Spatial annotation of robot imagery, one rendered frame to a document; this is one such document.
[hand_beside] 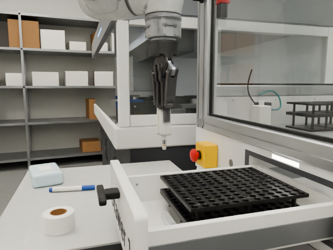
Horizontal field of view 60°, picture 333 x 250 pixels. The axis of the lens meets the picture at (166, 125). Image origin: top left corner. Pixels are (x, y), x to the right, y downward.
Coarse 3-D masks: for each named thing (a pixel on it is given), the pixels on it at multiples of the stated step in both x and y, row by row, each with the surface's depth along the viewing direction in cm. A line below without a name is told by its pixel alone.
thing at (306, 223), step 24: (216, 168) 68; (264, 168) 68; (144, 192) 63; (312, 192) 54; (240, 216) 43; (264, 216) 44; (288, 216) 45; (312, 216) 46; (168, 240) 40; (192, 240) 40; (216, 240) 41; (240, 240) 43; (264, 240) 44; (288, 240) 45; (312, 240) 47
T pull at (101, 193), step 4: (100, 188) 50; (108, 188) 50; (112, 188) 50; (116, 188) 50; (100, 192) 48; (104, 192) 48; (108, 192) 48; (112, 192) 48; (116, 192) 48; (100, 196) 46; (104, 196) 46; (108, 196) 48; (112, 196) 48; (116, 196) 48; (100, 200) 45; (104, 200) 45; (100, 204) 45; (104, 204) 45
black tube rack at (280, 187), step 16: (176, 176) 60; (192, 176) 61; (208, 176) 61; (224, 176) 60; (240, 176) 61; (256, 176) 61; (160, 192) 61; (192, 192) 52; (208, 192) 51; (224, 192) 52; (240, 192) 51; (256, 192) 52; (272, 192) 51; (288, 192) 51; (304, 192) 51; (176, 208) 51; (208, 208) 45; (224, 208) 52; (240, 208) 51; (256, 208) 51; (272, 208) 51
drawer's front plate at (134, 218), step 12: (120, 168) 56; (120, 180) 49; (120, 192) 48; (132, 192) 43; (120, 204) 48; (132, 204) 39; (120, 216) 49; (132, 216) 37; (144, 216) 36; (120, 228) 49; (132, 228) 37; (144, 228) 36; (120, 240) 50; (132, 240) 38; (144, 240) 36
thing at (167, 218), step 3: (162, 213) 55; (165, 213) 55; (168, 213) 55; (162, 216) 54; (165, 216) 53; (168, 216) 53; (162, 219) 54; (165, 219) 52; (168, 219) 52; (171, 219) 52; (165, 222) 53; (168, 222) 51; (171, 222) 51; (174, 222) 51
